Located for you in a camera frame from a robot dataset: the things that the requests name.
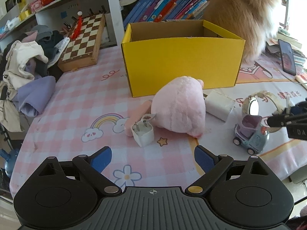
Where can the row of colourful books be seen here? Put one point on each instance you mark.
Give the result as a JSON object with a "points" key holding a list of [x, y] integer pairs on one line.
{"points": [[168, 4]]}

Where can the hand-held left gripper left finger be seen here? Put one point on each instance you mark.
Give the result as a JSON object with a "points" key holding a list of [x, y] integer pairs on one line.
{"points": [[102, 160]]}

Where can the orange fluffy cat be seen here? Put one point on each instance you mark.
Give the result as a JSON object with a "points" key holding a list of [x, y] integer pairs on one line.
{"points": [[247, 12]]}

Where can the stack of books and papers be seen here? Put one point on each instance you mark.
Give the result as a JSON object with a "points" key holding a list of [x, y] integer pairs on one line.
{"points": [[297, 46]]}

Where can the black smartphone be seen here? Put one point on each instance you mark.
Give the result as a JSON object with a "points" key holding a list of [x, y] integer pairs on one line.
{"points": [[287, 57]]}

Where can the small toy car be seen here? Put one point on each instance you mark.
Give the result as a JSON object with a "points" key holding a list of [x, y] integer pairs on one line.
{"points": [[254, 136]]}

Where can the red tassel ornament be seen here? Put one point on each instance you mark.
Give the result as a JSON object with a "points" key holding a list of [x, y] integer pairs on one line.
{"points": [[77, 27]]}

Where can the pile of clothes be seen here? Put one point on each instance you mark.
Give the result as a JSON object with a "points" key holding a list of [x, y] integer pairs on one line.
{"points": [[21, 60]]}

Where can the pink small box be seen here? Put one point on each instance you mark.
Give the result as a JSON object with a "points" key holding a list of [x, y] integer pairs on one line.
{"points": [[35, 5]]}

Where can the blue water jug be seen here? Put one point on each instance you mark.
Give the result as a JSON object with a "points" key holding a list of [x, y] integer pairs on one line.
{"points": [[9, 163]]}

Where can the white bookshelf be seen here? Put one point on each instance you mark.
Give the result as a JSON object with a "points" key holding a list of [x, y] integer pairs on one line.
{"points": [[114, 12]]}

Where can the pink checked printed table mat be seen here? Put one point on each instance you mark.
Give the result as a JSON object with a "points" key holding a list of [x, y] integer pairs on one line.
{"points": [[96, 95]]}

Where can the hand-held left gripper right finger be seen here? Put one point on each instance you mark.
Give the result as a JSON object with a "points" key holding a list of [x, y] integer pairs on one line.
{"points": [[203, 159]]}

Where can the white charger plug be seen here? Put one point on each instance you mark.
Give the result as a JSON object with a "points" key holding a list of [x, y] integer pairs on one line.
{"points": [[144, 134]]}

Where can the red and white booklet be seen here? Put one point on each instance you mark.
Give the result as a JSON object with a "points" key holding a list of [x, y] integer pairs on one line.
{"points": [[302, 79]]}

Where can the yellow cardboard box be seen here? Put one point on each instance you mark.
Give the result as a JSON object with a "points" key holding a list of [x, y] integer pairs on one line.
{"points": [[179, 62]]}

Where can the wooden chessboard box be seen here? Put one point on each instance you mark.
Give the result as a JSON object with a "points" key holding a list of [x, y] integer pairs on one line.
{"points": [[81, 40]]}

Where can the clear tape roll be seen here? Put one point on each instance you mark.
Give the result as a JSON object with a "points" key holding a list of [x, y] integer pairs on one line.
{"points": [[275, 98]]}

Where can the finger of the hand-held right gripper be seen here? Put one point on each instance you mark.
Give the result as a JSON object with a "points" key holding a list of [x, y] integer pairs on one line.
{"points": [[298, 107], [279, 121]]}

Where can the dark clothes pile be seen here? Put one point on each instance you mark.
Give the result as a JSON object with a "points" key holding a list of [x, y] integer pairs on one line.
{"points": [[51, 42]]}

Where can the lilac sweatshirt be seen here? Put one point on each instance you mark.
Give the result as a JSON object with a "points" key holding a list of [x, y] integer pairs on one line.
{"points": [[36, 93]]}

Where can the pink plush toy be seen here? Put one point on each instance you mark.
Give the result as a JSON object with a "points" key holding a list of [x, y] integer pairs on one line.
{"points": [[179, 107]]}

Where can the white power adapter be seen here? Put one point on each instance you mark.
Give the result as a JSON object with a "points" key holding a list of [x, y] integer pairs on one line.
{"points": [[219, 105]]}

